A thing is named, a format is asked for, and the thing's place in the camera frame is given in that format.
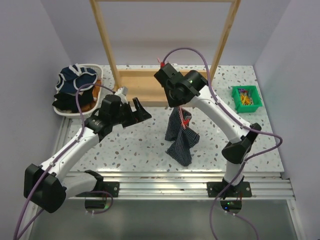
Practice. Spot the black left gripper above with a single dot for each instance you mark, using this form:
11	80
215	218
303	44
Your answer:
141	115

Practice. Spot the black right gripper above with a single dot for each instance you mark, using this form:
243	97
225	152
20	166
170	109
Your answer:
172	103

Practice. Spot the pink wire hanger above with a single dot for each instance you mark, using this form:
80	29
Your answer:
181	114

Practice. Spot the navy striped underwear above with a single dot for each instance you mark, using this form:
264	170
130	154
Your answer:
182	139

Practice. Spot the red clothespin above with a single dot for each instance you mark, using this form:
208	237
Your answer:
185	123

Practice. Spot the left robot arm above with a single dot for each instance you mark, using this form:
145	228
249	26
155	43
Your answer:
45	185

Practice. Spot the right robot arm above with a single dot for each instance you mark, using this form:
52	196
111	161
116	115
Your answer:
240	133

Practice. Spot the navy white-trimmed underwear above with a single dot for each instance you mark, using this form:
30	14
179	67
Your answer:
71	78

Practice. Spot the orange garment in basket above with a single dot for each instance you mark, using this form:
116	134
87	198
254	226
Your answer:
90	98

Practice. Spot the white laundry basket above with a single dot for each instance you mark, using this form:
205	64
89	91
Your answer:
69	114

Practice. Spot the colourful clothespins in bin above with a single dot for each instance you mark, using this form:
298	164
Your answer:
245	96

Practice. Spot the green clothespin bin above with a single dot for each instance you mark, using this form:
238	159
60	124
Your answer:
247	109

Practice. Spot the black garment in basket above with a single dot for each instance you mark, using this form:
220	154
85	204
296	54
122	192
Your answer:
67	102

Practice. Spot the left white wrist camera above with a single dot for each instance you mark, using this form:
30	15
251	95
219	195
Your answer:
122	93

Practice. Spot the aluminium mounting rail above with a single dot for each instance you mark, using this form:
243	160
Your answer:
193	185

